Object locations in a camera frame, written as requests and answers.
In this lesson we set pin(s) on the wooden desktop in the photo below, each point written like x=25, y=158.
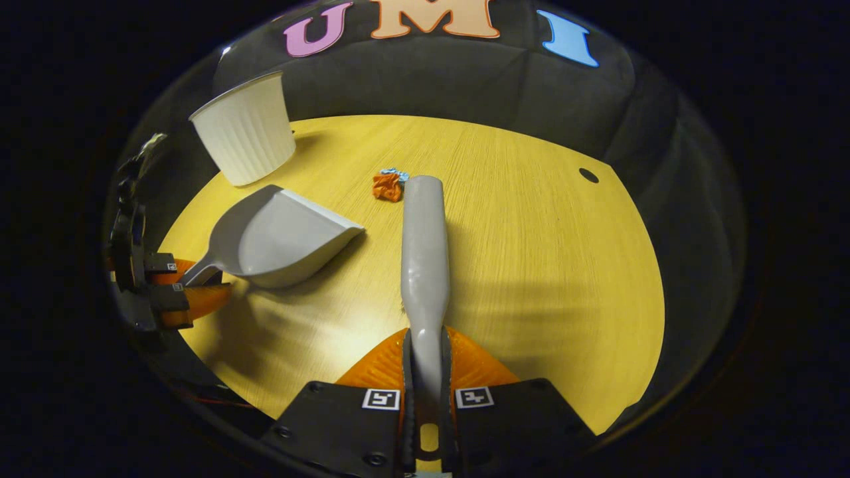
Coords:
x=531, y=265

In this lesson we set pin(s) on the blue paper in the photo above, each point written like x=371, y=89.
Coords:
x=397, y=174

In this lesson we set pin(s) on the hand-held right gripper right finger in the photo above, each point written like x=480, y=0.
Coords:
x=518, y=425

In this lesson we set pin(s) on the small grey broom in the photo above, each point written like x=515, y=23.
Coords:
x=425, y=252

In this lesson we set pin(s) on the orange paper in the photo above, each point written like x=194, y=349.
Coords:
x=387, y=188

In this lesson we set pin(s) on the white ribbed garbage bin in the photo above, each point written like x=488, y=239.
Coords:
x=246, y=136

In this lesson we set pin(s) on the grey plastic dustpan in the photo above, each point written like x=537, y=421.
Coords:
x=285, y=242

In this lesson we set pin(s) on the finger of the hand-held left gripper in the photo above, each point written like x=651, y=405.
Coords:
x=192, y=302
x=163, y=265

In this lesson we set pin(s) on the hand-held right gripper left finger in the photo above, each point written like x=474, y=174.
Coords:
x=345, y=425

